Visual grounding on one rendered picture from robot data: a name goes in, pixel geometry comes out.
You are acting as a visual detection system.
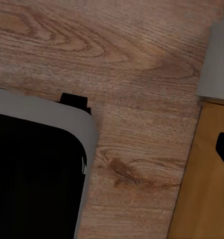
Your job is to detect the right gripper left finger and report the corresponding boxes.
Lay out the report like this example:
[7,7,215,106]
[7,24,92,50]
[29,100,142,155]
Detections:
[0,132,18,180]

